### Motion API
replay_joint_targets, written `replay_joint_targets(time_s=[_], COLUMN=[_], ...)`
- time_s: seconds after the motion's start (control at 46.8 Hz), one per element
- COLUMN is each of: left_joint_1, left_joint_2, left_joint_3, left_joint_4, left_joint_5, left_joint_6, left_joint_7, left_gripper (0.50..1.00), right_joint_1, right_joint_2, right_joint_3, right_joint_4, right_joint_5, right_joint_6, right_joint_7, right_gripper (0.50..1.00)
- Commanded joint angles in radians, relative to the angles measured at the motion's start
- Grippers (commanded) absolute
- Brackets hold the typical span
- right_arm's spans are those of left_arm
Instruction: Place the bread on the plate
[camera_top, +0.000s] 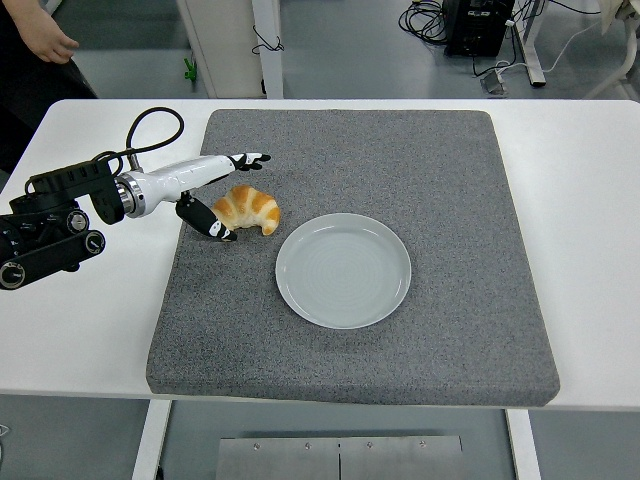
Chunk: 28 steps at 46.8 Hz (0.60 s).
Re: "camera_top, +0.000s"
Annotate person's hand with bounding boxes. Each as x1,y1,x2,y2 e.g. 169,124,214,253
9,0,80,65

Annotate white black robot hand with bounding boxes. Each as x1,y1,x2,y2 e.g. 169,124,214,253
133,151,273,244

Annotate golden croissant bread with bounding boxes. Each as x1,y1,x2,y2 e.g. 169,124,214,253
212,184,282,237

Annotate round grey plate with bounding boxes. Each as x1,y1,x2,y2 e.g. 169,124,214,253
274,212,413,331

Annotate grey metal plate with screws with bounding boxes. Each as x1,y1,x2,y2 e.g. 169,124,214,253
215,435,466,480

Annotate person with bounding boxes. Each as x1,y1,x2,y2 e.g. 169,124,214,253
0,0,99,174

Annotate white cabinet panel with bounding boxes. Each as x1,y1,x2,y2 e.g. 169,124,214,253
174,0,265,100

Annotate grey felt mat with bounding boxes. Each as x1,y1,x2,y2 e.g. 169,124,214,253
144,108,562,409

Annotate white table leg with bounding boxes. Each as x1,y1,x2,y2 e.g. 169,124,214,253
504,409,544,480
130,399,174,480

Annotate grey foot pedal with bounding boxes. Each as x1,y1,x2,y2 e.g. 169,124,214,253
479,69,510,96

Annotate black computer case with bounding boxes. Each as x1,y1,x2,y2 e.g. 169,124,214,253
443,0,516,57

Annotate white desk leg with foot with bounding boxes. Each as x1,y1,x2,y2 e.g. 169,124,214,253
507,0,547,89

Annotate cream cloth item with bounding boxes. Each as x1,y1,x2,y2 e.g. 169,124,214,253
599,0,640,34

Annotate white curved stand leg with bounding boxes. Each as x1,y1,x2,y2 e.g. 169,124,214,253
582,19,640,101

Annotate white square post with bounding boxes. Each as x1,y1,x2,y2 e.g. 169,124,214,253
251,0,285,100

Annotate black cable knot on post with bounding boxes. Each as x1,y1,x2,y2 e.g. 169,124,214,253
251,24,286,55

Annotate black floor cable bundle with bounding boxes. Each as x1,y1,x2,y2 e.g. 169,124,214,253
398,0,449,47

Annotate white floor cable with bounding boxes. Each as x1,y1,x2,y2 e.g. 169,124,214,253
492,19,604,76

